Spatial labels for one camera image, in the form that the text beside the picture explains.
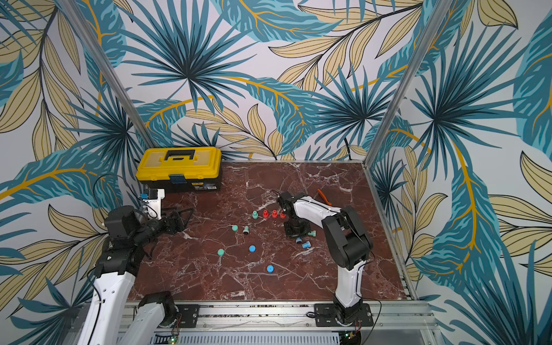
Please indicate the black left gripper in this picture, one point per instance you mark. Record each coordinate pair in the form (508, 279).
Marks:
(180, 225)

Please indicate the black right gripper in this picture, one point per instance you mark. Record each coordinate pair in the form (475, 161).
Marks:
(295, 227)

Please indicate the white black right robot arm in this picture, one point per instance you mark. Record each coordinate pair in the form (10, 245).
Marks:
(348, 242)

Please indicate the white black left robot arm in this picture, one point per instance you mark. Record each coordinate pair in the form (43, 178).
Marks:
(130, 231)

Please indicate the yellow black toolbox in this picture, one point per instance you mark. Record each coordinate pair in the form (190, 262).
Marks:
(181, 169)

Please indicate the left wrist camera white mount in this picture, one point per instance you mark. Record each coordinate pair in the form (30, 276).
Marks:
(151, 202)

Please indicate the orange handled pliers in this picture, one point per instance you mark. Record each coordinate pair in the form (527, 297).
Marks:
(323, 197)

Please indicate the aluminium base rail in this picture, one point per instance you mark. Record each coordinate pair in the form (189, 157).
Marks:
(269, 322)

